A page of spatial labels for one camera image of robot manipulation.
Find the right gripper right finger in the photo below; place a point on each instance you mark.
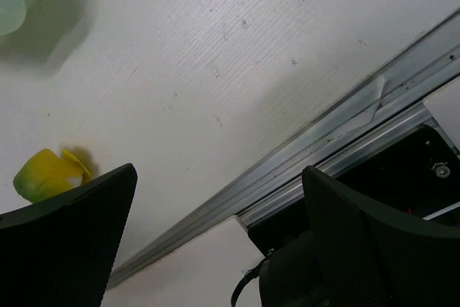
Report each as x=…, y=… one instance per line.
x=371, y=254

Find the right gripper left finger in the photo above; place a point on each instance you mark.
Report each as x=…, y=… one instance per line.
x=60, y=251

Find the green yellow fake mango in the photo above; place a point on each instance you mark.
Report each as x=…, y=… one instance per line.
x=46, y=175

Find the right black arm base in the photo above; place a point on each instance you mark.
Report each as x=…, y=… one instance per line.
x=417, y=175

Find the green glass fruit bowl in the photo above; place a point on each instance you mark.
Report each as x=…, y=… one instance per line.
x=13, y=13

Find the front aluminium rail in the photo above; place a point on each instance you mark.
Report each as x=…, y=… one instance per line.
x=428, y=63

